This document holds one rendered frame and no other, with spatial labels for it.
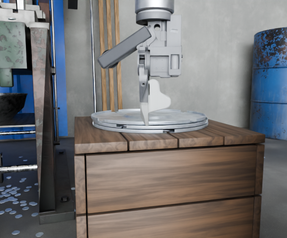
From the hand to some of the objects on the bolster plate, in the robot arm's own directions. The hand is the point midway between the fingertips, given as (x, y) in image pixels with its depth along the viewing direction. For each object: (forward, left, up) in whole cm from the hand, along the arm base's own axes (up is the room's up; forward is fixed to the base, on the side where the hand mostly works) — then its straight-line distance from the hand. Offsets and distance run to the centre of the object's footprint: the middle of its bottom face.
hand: (143, 119), depth 55 cm
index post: (+52, +35, +32) cm, 71 cm away
